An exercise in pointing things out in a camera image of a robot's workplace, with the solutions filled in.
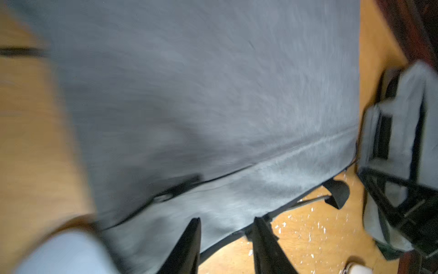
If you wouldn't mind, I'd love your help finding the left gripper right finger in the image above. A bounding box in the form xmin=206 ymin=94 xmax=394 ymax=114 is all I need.
xmin=252 ymin=217 xmax=298 ymax=274

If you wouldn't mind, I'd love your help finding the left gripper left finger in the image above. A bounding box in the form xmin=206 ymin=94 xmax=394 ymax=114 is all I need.
xmin=157 ymin=218 xmax=201 ymax=274

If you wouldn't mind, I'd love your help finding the white pink computer mouse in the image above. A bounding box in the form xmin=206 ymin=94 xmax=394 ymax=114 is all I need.
xmin=341 ymin=263 xmax=373 ymax=274

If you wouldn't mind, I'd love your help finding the grey laptop bag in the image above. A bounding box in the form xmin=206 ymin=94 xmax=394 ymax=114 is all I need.
xmin=357 ymin=61 xmax=438 ymax=257
xmin=8 ymin=1 xmax=360 ymax=274

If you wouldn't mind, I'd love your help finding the left white computer mouse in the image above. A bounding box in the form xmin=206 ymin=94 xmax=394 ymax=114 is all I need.
xmin=13 ymin=229 xmax=119 ymax=274

